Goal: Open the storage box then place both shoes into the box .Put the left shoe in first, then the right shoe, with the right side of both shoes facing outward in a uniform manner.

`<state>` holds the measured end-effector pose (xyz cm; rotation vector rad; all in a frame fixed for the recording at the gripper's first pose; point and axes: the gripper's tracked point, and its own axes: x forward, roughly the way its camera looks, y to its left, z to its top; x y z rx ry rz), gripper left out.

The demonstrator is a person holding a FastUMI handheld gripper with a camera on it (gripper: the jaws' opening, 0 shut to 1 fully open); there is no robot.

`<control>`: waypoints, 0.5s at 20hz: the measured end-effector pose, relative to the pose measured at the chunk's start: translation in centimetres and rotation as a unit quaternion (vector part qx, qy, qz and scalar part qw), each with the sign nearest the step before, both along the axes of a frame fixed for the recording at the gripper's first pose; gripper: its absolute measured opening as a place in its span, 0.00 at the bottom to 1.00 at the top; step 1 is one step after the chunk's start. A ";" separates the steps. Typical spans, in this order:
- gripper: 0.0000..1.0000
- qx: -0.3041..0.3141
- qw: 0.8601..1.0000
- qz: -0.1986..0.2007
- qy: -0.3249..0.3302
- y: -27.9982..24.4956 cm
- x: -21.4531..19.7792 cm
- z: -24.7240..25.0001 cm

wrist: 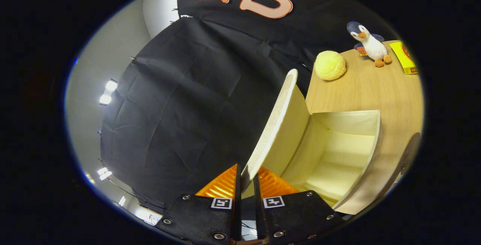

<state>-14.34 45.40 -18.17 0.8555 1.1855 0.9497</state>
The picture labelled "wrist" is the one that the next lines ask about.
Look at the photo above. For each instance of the ceiling light panel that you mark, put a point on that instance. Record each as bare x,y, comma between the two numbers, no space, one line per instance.
109,91

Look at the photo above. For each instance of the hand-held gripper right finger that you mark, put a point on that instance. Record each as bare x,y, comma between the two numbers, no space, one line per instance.
258,215

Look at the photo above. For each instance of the black backdrop cloth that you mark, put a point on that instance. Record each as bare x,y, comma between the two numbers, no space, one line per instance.
188,106

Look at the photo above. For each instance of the yellow book with red circle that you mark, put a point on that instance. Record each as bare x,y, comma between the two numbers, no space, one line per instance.
404,57

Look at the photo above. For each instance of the yellow bun plush toy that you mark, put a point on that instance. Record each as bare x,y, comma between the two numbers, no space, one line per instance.
330,65

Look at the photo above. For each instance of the penguin plush toy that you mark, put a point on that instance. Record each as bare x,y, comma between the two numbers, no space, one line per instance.
372,46

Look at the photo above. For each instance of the cream fabric storage box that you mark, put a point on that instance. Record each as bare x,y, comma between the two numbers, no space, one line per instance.
338,155

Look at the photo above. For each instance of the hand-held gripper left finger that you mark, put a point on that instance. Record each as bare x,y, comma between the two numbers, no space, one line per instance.
238,215

